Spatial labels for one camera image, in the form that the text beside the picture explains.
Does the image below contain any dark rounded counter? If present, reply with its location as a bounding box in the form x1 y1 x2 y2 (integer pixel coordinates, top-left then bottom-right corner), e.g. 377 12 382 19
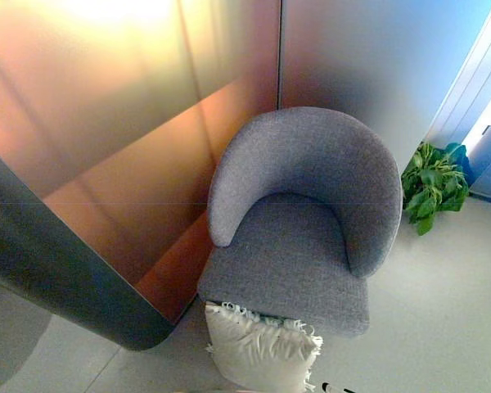
0 138 190 353

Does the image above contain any grey storage box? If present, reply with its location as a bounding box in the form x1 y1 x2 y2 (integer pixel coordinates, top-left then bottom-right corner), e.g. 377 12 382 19
461 124 491 202

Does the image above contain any white fringed pillow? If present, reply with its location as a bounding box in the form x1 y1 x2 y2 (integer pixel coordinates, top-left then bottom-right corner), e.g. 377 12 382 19
204 300 325 393

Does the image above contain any grey fabric armchair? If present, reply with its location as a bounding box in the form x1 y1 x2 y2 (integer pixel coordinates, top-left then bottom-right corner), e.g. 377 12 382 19
197 106 404 341

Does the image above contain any green leafy potted plant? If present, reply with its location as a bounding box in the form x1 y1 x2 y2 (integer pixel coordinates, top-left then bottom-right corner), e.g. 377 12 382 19
400 141 471 237

